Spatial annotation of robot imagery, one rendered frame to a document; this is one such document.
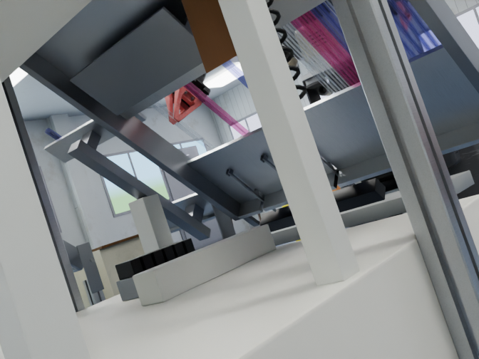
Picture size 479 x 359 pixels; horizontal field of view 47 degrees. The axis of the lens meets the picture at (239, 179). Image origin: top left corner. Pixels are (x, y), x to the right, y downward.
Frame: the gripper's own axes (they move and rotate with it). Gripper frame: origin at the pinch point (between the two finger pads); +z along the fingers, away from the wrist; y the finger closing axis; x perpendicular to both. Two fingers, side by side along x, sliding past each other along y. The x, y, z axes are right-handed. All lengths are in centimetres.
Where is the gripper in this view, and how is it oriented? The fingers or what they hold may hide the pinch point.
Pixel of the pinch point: (174, 118)
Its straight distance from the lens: 122.2
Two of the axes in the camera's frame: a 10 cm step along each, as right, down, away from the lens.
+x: 6.7, 5.6, 4.9
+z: -2.3, 7.8, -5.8
